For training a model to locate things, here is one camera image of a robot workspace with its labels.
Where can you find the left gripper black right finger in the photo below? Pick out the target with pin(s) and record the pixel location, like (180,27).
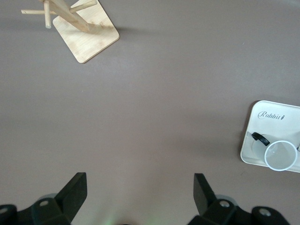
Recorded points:
(222,213)

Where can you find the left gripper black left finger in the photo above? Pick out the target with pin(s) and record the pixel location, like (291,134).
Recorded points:
(51,211)

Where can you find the white smiley face mug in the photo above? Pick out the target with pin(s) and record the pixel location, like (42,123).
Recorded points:
(280,155)

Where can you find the cream rabbit print tray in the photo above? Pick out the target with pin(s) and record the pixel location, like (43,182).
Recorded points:
(269,126)

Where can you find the wooden mug stand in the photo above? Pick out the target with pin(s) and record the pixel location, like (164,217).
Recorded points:
(89,39)

